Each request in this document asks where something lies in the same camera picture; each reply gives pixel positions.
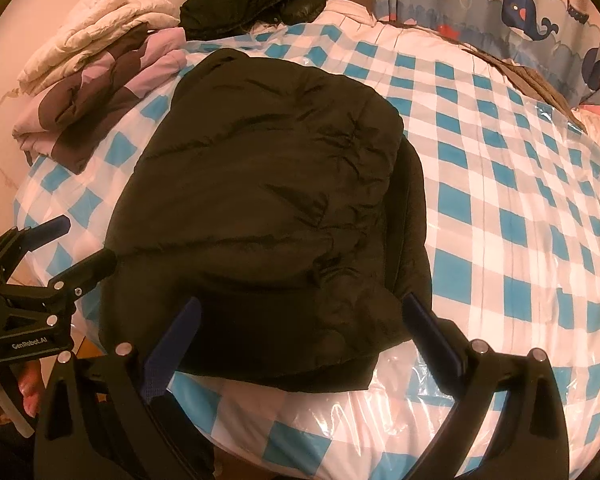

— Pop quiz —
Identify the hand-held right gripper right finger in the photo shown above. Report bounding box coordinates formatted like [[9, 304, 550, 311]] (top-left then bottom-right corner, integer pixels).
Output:
[[402, 292, 571, 480]]

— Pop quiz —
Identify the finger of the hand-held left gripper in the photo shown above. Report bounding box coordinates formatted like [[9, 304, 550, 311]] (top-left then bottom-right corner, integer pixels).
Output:
[[0, 247, 119, 322], [0, 215, 72, 287]]

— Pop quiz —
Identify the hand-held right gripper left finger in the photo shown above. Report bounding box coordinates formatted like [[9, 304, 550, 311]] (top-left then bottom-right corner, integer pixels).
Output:
[[32, 296, 216, 480]]

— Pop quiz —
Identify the dark green puffer jacket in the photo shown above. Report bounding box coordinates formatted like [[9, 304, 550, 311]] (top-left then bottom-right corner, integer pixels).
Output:
[[99, 49, 428, 393]]

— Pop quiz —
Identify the person's left hand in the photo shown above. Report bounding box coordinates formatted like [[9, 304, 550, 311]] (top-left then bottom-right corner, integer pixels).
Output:
[[0, 359, 47, 426]]

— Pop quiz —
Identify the blue and white checked blanket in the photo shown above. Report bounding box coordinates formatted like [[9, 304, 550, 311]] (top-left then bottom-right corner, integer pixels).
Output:
[[15, 10, 600, 480]]

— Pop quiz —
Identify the pink and brown quilted jacket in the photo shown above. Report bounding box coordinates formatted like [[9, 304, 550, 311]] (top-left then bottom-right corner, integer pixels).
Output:
[[12, 27, 188, 176]]

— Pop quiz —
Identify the brown quilted cloth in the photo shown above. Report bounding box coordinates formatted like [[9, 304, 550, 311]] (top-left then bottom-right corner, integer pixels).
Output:
[[460, 45, 588, 133]]

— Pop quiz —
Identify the white quilted cloth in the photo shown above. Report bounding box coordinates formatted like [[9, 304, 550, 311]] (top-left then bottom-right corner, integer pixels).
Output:
[[312, 0, 381, 28]]

